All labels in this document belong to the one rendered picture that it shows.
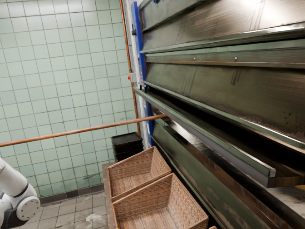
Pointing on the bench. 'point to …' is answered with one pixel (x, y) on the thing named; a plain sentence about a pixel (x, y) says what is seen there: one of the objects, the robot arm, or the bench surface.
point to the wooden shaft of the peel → (81, 130)
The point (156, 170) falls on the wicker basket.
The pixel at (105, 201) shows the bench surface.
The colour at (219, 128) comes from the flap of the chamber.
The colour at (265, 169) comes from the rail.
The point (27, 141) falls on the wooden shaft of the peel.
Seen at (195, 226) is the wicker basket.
